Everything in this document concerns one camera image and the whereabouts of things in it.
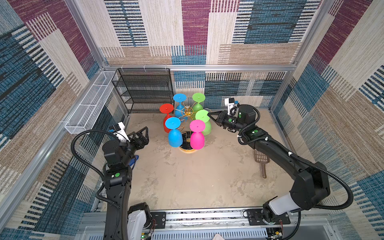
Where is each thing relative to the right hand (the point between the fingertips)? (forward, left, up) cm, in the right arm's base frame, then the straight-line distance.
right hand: (207, 116), depth 74 cm
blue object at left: (-8, +44, -29) cm, 53 cm away
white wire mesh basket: (+14, +73, -12) cm, 75 cm away
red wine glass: (+8, +21, -2) cm, 22 cm away
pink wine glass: (-6, +5, -10) cm, 13 cm away
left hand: (-6, +31, 0) cm, 32 cm away
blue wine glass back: (+16, +14, -1) cm, 21 cm away
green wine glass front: (+2, +2, -1) cm, 3 cm away
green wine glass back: (+16, +3, -1) cm, 16 cm away
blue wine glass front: (-4, +17, -12) cm, 21 cm away
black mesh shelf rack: (+39, +42, -13) cm, 59 cm away
